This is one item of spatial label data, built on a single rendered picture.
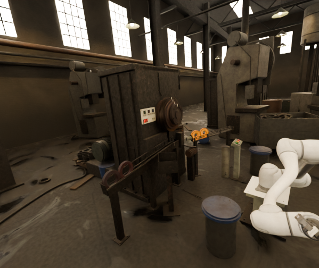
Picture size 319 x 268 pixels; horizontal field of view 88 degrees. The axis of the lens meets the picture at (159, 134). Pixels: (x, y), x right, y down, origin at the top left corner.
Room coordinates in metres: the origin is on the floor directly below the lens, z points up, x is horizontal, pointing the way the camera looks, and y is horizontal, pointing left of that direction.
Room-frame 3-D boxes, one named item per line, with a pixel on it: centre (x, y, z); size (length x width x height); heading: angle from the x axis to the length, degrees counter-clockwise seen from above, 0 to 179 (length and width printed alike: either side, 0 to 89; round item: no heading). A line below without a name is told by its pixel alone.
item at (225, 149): (2.43, -1.02, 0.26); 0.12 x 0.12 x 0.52
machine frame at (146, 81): (2.53, 0.16, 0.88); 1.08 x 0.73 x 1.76; 143
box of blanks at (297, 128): (3.43, -2.69, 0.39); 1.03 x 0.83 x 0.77; 68
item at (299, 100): (4.41, -4.13, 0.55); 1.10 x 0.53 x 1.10; 163
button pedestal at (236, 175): (2.36, -1.18, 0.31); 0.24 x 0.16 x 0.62; 143
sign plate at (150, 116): (2.06, 0.11, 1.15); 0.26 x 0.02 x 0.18; 143
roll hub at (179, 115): (2.21, -0.26, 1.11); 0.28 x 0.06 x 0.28; 143
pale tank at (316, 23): (7.97, -7.22, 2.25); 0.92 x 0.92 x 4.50
